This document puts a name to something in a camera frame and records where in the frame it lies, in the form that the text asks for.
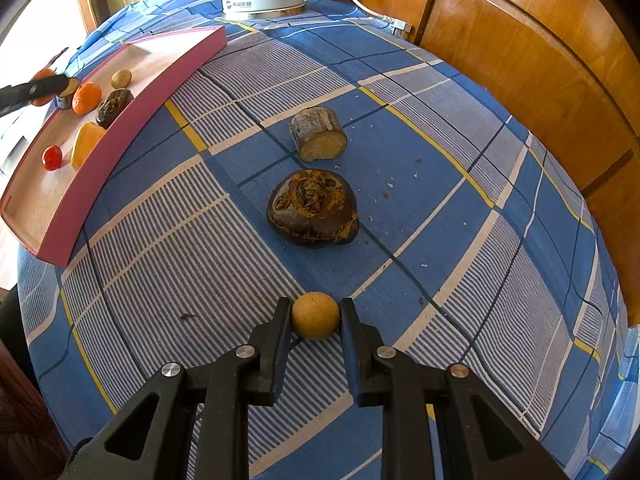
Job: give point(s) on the yellow pepper piece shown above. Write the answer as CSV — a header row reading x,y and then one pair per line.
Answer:
x,y
86,142

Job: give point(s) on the blue plaid tablecloth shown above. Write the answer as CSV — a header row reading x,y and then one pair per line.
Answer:
x,y
450,260

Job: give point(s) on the dark bark wood chunk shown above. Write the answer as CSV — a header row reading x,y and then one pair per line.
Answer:
x,y
67,96

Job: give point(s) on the round yellow fruit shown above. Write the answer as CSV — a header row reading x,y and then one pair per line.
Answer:
x,y
315,315

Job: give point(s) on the brown kiwi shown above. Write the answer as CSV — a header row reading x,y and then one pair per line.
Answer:
x,y
121,78

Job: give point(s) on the white tray with pink rim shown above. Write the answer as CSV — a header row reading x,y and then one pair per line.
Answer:
x,y
50,200

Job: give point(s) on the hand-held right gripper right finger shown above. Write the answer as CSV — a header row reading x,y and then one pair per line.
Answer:
x,y
351,360

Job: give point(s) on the red tomato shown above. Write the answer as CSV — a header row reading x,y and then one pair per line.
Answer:
x,y
51,158

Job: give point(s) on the white power strip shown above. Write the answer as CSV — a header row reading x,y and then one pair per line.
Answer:
x,y
400,25

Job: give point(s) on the silver kettle base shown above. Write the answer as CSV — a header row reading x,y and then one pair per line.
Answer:
x,y
265,12

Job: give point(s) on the cut log piece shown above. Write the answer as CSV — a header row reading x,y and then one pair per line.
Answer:
x,y
315,130

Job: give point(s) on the small orange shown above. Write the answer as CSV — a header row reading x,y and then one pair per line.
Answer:
x,y
44,100

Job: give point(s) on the dark brown oblong fruit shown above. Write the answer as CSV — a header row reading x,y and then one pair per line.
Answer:
x,y
114,107

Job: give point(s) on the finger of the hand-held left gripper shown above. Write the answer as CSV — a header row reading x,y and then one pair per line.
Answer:
x,y
30,92

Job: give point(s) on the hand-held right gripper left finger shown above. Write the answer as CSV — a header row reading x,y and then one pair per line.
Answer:
x,y
280,340

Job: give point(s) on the dark brown shell fruit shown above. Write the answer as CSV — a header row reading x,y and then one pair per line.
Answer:
x,y
310,210

